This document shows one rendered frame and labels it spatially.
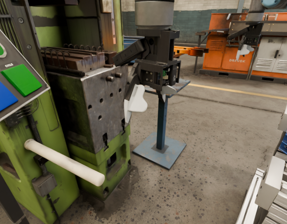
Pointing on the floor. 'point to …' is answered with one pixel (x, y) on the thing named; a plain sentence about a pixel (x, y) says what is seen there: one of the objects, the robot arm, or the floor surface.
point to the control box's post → (7, 198)
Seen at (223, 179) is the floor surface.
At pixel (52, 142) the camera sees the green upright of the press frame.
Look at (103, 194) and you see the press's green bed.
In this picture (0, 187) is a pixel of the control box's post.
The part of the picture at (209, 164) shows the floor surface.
